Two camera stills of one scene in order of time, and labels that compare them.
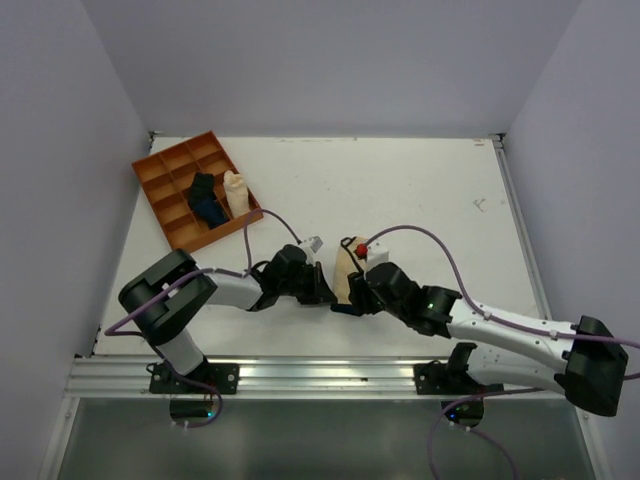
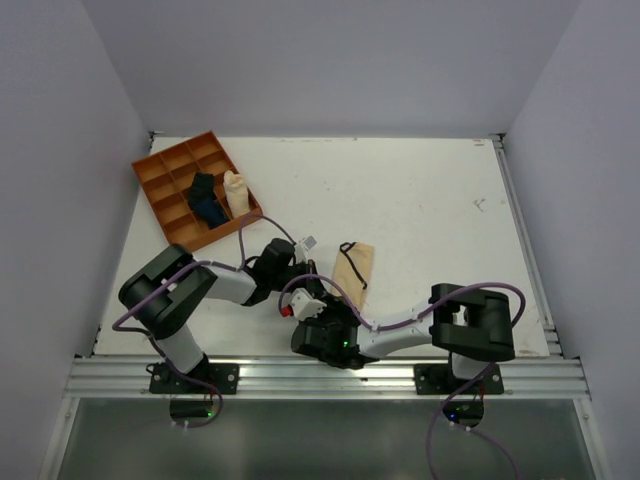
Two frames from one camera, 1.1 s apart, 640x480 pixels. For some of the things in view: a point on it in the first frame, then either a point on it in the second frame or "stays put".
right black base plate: [435, 378] stays put
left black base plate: [223, 376] stays put
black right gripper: [359, 293] to [334, 304]
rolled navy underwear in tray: [211, 211] stays put
